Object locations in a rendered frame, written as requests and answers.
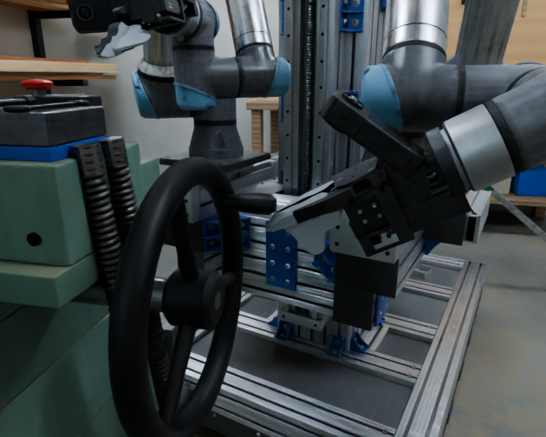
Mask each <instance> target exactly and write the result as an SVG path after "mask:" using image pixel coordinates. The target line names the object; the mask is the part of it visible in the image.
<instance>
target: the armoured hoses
mask: <svg viewBox="0 0 546 437"><path fill-rule="evenodd" d="M70 152H71V157H72V158H73V159H76V160H77V164H78V165H79V172H80V174H81V180H82V183H81V185H82V186H83V187H84V189H83V192H84V193H85V194H86V195H85V198H84V199H85V200H86V201H87V203H86V207H87V208H88V211H87V213H88V214H89V217H88V219H89V220H90V221H91V222H90V226H91V227H92V229H91V232H92V233H93V237H92V239H93V240H94V246H96V247H95V249H94V251H95V252H97V255H96V257H97V258H98V259H99V260H98V263H97V264H99V265H100V267H99V270H100V271H101V276H102V280H101V281H102V282H103V283H104V284H103V288H104V289H105V292H104V293H105V294H106V299H107V305H108V306H109V307H108V310H109V311H110V309H111V301H112V295H113V290H114V281H115V277H116V272H117V269H118V265H119V262H120V255H121V253H122V249H121V248H120V247H122V248H123V246H124V244H125V241H126V238H127V234H128V231H129V229H130V226H131V224H132V222H133V219H134V216H135V214H136V212H137V209H138V206H137V205H136V202H137V200H136V199H135V193H134V192H133V190H134V188H133V187H132V185H133V182H132V181H131V178H132V175H131V174H129V173H130V169H129V168H128V165H129V163H128V162H127V161H128V158H127V150H126V146H125V142H124V138H123V137H122V136H111V137H107V138H102V139H99V140H97V142H87V143H81V144H76V145H73V146H72V147H71V148H70ZM103 154H104V157H105V161H104V157H103ZM105 163H106V166H107V170H108V174H107V176H108V177H109V183H110V184H111V186H110V189H111V190H112V192H111V195H112V196H113V202H114V208H115V211H113V210H112V209H113V205H112V204H111V201H112V199H111V198H110V197H109V195H110V191H108V184H107V183H106V182H107V177H105V174H106V171H105V169H106V166H105ZM114 214H116V218H115V217H114ZM116 219H117V220H118V221H117V224H115V223H114V222H115V220H116ZM117 225H118V226H119V228H118V230H116V228H117ZM119 232H120V234H119V236H120V237H121V239H120V237H119V236H118V233H119ZM119 241H121V243H122V245H121V243H120V242H119ZM147 360H148V363H149V368H150V372H151V377H152V380H153V386H154V389H155V394H156V398H157V402H158V406H159V407H160V403H161V400H162V396H163V393H164V390H165V386H166V380H167V376H168V374H169V369H170V366H171V363H170V359H169V355H168V350H167V346H166V340H165V336H164V331H163V326H162V322H161V317H160V313H159V312H157V311H150V312H149V321H148V335H147ZM193 390H194V389H193V386H192V385H191V383H188V382H184V383H183V387H182V391H181V396H180V399H179V407H178V412H177V414H178V413H179V412H180V411H181V409H182V408H183V407H184V405H185V404H186V403H187V402H188V400H189V398H190V397H191V395H192V392H193Z"/></svg>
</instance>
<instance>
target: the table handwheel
mask: <svg viewBox="0 0 546 437"><path fill-rule="evenodd" d="M196 185H201V186H203V187H204V188H205V189H206V191H207V192H208V193H209V194H210V196H211V199H212V201H213V204H214V206H215V209H216V213H217V216H218V223H219V229H220V236H221V245H222V275H221V276H220V275H219V273H218V272H217V271H210V270H200V269H198V266H197V262H196V258H195V254H194V250H193V246H192V239H191V233H190V228H189V223H188V218H187V212H186V207H185V195H186V194H187V193H188V192H189V191H190V190H191V189H192V188H193V187H194V186H196ZM227 194H235V193H234V190H233V188H232V185H231V183H230V181H229V179H228V177H227V175H226V174H225V172H224V171H223V170H222V168H221V167H220V166H218V165H217V164H216V163H215V162H213V161H212V160H208V159H207V158H204V157H197V156H192V157H188V158H184V159H182V160H179V161H177V162H175V163H174V164H172V165H171V166H169V167H168V168H167V169H166V170H165V171H164V172H163V173H162V174H161V175H160V176H159V177H158V178H157V179H156V180H155V182H154V183H153V185H152V186H151V188H150V189H149V191H148V192H147V194H146V196H145V198H144V199H143V200H142V202H141V204H140V207H139V209H138V211H137V212H136V214H135V216H134V219H133V222H132V224H131V226H130V229H129V231H128V234H127V238H126V241H125V244H124V246H123V250H122V253H121V255H120V262H119V265H118V269H117V272H116V277H115V281H114V290H113V295H112V301H111V309H110V317H109V326H108V368H109V377H110V384H111V389H112V396H113V399H114V406H115V410H116V413H117V415H118V418H119V421H120V424H121V425H122V427H123V429H124V431H125V433H126V434H127V436H128V437H194V436H195V435H196V434H197V432H198V431H199V429H200V428H201V427H202V426H203V424H204V423H205V421H206V419H207V417H208V415H209V414H210V412H211V410H212V408H213V406H214V403H215V401H216V399H217V398H218V394H219V391H220V389H221V387H222V384H223V381H224V377H225V374H226V371H227V368H228V365H229V361H230V359H231V352H232V348H233V344H234V340H235V336H236V331H237V322H238V317H239V311H240V303H241V295H242V285H243V267H244V248H243V233H242V225H241V218H240V212H237V211H233V210H229V209H225V207H224V199H225V196H226V195H227ZM170 225H171V227H172V233H173V236H174V241H175V245H176V251H177V255H178V261H179V268H178V269H177V270H175V271H174V272H173V273H172V274H171V275H170V276H169V277H155V274H156V270H157V266H158V262H159V256H160V253H161V250H162V246H163V244H164V241H165V238H166V234H167V231H168V229H169V226H170ZM101 280H102V278H101V279H99V280H98V281H97V282H95V283H94V284H92V285H91V286H90V287H88V288H87V289H86V290H84V291H83V292H82V293H81V294H79V295H78V296H77V297H75V298H74V299H72V300H71V301H70V302H75V303H90V304H97V305H105V306H108V305H107V299H106V294H105V293H104V292H105V289H104V288H103V284H104V283H103V282H102V281H101ZM150 311H157V312H163V314H164V316H165V318H166V320H167V321H168V323H169V324H170V325H172V326H179V329H178V334H177V337H176V342H175V345H174V350H173V354H172V361H171V366H170V369H169V374H168V376H167V380H166V386H165V390H164V393H163V396H162V400H161V403H160V407H159V412H158V411H157V409H156V407H155V405H154V402H153V397H152V393H151V388H150V382H149V374H148V361H147V335H148V321H149V312H150ZM214 325H215V329H214V333H213V338H212V341H211V346H210V350H209V353H208V356H207V358H206V361H205V365H204V368H203V370H202V373H201V376H200V377H199V379H198V383H197V385H196V387H195V389H194V390H193V392H192V395H191V397H190V398H189V400H188V402H187V403H186V404H185V405H184V407H183V408H182V409H181V411H180V412H179V413H178V414H177V412H178V407H179V399H180V396H181V391H182V387H183V382H184V379H185V372H186V368H187V364H188V361H189V358H190V354H191V351H192V345H193V341H194V337H195V334H196V330H197V329H207V330H209V329H211V328H212V327H213V326H214Z"/></svg>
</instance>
